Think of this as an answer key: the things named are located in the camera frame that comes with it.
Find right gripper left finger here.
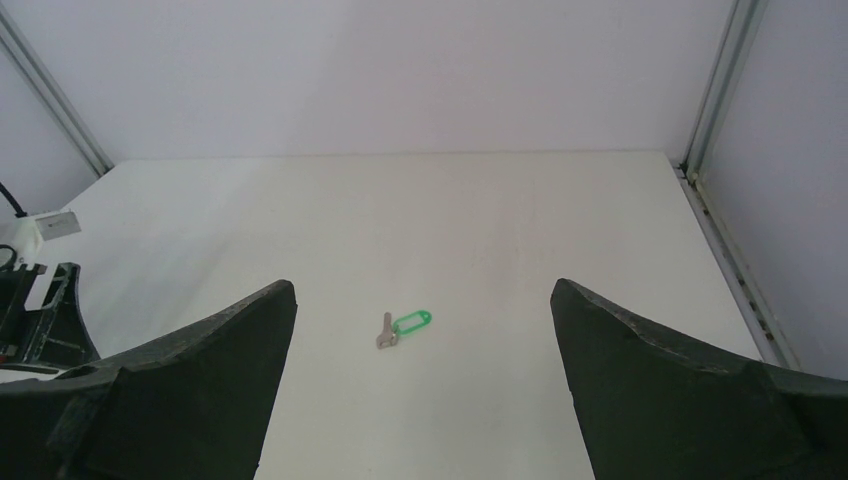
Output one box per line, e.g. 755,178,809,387
1,280,297,479

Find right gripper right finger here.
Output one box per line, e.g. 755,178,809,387
550,279,847,479

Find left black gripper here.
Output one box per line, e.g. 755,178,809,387
1,245,100,373

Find key with green tag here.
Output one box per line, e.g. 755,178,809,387
375,310,433,350

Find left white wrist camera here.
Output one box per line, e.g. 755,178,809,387
1,210,81,267

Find left black camera cable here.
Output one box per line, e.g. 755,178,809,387
0,182,29,220

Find right aluminium frame post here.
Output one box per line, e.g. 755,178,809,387
675,1,802,370

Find aluminium frame post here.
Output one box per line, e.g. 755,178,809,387
675,1,802,370
1,5,115,178

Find left aluminium frame post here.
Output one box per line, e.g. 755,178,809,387
1,5,115,178

